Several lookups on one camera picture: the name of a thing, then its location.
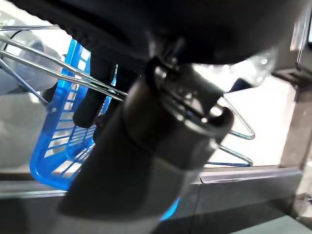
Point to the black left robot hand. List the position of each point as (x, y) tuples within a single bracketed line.
[(170, 24)]

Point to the blue plastic shopping basket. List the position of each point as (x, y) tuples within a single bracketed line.
[(48, 151)]

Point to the left hand clear plastic flap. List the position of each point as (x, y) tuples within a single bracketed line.
[(263, 68)]

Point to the dark stone plinth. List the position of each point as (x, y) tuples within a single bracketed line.
[(299, 146)]

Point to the black display shelf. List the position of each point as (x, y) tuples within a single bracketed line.
[(243, 207)]

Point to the black low shelf clear rail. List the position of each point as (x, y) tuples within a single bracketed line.
[(292, 73)]

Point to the clear shelf price rail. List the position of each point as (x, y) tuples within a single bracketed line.
[(29, 192), (251, 175)]

